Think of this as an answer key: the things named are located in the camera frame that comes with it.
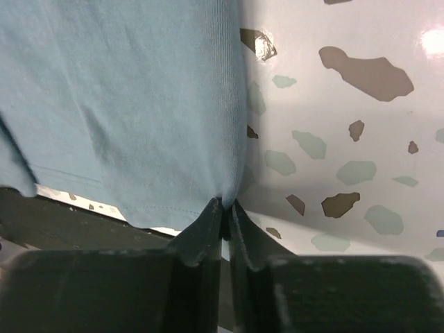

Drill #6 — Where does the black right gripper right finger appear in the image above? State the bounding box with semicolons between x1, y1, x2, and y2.
229;204;443;332

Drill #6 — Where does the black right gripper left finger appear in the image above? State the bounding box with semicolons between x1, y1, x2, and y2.
1;198;222;332

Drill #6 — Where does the blue t-shirt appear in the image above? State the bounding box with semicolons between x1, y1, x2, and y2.
1;1;247;230

